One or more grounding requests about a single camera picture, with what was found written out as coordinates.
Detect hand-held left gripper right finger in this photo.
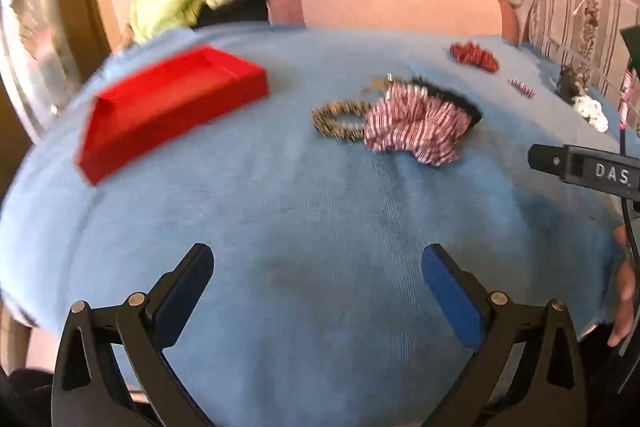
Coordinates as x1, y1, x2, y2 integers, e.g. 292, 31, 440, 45
421, 243, 588, 427

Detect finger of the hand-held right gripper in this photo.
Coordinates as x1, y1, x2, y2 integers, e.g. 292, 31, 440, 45
528, 143, 568, 176

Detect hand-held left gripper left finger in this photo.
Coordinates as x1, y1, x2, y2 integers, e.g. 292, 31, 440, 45
52, 243, 216, 427

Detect black scrunchie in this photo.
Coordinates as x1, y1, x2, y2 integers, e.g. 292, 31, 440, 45
410, 76, 485, 128

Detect red beaded bracelet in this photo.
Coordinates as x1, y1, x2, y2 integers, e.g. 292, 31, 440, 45
449, 41, 501, 74

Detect red white striped scrunchie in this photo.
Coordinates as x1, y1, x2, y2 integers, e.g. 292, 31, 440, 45
363, 83, 473, 166

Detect red jewelry box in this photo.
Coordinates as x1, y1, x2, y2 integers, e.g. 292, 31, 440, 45
76, 44, 269, 186

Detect gold beaded bracelet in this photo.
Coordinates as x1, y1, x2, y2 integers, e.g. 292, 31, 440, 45
312, 100, 372, 144

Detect person's right hand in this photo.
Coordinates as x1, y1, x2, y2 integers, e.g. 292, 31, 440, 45
607, 226, 640, 349

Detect striped beige cushion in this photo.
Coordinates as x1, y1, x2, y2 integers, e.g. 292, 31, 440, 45
526, 0, 640, 94

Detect blue blanket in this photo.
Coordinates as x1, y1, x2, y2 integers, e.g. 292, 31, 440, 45
0, 23, 632, 427

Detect gold oval earring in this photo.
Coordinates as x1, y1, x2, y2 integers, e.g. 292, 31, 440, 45
371, 75, 402, 94

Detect pink sofa cushion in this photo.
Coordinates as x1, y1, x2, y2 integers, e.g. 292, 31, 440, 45
266, 0, 519, 44

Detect black cloth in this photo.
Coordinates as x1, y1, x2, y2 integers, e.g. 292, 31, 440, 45
199, 0, 272, 28

